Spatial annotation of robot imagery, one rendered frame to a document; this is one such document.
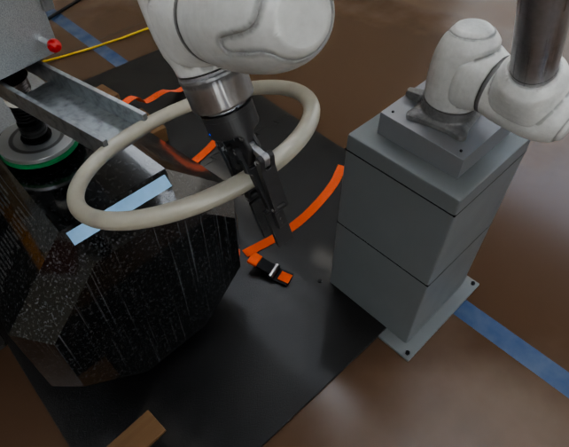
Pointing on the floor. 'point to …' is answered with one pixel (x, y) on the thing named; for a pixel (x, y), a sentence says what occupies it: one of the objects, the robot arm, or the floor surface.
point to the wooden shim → (140, 433)
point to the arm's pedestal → (413, 231)
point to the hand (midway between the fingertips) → (271, 221)
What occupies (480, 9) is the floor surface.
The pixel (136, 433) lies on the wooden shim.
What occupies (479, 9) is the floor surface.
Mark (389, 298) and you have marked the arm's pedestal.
